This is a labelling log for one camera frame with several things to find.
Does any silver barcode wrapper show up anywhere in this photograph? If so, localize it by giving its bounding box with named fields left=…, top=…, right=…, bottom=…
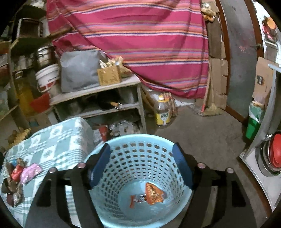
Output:
left=6, top=185, right=24, bottom=207

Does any pink snack wrapper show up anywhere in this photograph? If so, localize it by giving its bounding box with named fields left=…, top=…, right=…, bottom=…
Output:
left=20, top=163, right=42, bottom=185

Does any orange snack wrapper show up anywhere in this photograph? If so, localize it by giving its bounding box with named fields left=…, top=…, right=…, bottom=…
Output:
left=11, top=164, right=24, bottom=182

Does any red orange snack packet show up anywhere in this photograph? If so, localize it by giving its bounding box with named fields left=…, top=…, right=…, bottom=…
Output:
left=130, top=182, right=167, bottom=209

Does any light blue plastic basket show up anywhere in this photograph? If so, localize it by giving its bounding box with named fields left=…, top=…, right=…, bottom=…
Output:
left=90, top=134, right=192, bottom=227

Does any green checked tablecloth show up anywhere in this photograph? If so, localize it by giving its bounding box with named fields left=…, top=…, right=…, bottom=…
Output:
left=4, top=117, right=103, bottom=226

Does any yellow egg tray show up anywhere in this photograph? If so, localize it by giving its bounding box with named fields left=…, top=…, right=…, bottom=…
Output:
left=8, top=127, right=31, bottom=149

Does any straw broom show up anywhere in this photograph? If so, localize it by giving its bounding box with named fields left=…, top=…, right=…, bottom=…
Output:
left=198, top=72, right=223, bottom=116

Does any red plastic basin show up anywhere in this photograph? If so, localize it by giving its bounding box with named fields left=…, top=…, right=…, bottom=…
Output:
left=30, top=93, right=50, bottom=113

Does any cooking oil bottle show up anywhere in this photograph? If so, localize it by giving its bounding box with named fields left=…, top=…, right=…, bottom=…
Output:
left=153, top=94, right=171, bottom=128

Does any grey wooden side shelf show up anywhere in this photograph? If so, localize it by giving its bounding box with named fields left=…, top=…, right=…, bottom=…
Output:
left=50, top=75, right=147, bottom=133

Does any white plastic bucket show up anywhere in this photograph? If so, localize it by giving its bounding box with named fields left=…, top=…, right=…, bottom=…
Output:
left=35, top=64, right=60, bottom=93

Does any grey cushion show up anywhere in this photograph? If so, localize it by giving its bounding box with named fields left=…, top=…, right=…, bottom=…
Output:
left=60, top=49, right=107, bottom=93

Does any yellow utensil holder box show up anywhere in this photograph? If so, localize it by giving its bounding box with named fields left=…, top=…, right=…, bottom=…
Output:
left=97, top=56, right=123, bottom=86

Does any steel cooking pot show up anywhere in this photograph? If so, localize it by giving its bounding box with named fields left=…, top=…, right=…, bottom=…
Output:
left=34, top=45, right=57, bottom=71

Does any striped magenta curtain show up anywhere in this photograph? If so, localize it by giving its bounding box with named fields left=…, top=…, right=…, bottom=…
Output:
left=46, top=0, right=209, bottom=99

